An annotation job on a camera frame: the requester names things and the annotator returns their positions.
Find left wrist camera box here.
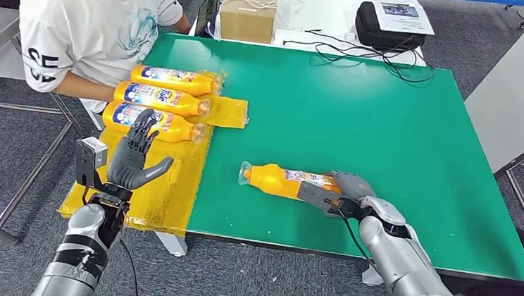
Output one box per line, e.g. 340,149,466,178
71,135,110,191

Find black zip case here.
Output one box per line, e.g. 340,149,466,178
353,1,429,54

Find white desk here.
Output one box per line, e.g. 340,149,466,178
186,0,431,68

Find pale grey table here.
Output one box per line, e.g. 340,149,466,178
454,5,524,241

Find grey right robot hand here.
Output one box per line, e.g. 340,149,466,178
325,170,379,204

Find brown cardboard box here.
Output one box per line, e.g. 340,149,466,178
218,0,279,46

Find white cord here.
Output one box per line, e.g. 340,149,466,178
223,0,308,32

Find white table foot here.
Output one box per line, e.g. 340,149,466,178
361,266,385,288
154,231,189,258

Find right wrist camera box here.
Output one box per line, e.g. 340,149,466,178
294,180,363,221

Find orange detergent bottle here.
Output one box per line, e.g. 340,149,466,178
112,80,213,119
100,100,207,146
129,63,224,99
236,160,350,206

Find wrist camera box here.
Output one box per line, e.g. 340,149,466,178
71,135,110,191
294,180,363,221

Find printed paper sheet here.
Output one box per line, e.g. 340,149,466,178
370,0,438,37

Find green table mat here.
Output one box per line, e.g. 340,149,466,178
128,31,524,284

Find yellow taped sheet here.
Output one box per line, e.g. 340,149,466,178
55,83,251,241

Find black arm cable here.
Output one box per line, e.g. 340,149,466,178
113,237,146,296
318,197,380,269

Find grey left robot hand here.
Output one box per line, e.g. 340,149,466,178
105,105,180,195

